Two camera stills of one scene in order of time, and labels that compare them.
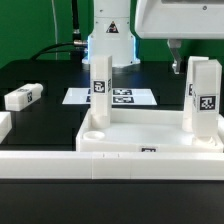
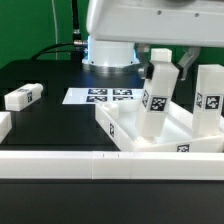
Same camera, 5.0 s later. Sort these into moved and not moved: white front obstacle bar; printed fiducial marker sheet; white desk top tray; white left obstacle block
Moved: white desk top tray
Not moved: printed fiducial marker sheet; white left obstacle block; white front obstacle bar
